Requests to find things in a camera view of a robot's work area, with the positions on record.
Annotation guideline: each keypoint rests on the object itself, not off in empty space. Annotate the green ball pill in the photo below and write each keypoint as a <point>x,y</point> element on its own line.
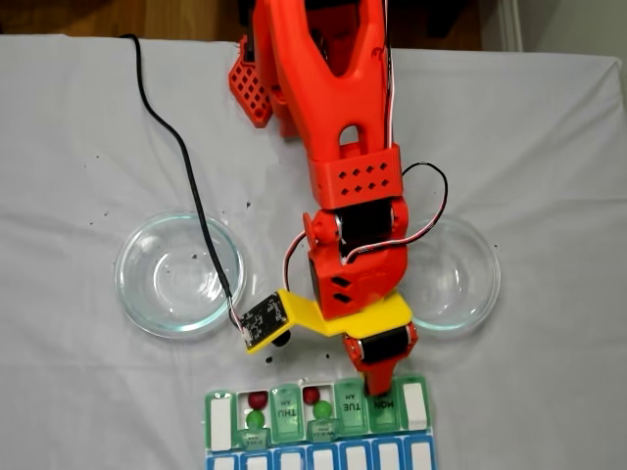
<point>322,410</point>
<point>255,419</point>

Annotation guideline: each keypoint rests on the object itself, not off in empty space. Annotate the red ball pill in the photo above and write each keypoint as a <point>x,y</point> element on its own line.
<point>257,399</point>
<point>311,394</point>

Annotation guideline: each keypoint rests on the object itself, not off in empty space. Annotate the weekly pill organizer box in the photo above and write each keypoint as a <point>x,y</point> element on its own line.
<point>313,455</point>

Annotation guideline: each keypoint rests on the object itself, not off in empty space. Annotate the small clear glass bowl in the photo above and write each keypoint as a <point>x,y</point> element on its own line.
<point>470,294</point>

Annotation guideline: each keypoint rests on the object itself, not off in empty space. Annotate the large clear glass bowl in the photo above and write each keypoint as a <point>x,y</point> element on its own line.
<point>142,303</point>

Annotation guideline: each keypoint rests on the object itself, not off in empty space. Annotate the black table clamp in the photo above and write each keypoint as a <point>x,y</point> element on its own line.
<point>249,48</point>

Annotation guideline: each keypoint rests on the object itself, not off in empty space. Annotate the white tablecloth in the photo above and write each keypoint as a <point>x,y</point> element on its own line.
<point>73,391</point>

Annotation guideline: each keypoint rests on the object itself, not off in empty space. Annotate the black camera board yellow mount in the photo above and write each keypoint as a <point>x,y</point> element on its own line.
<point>264,320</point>

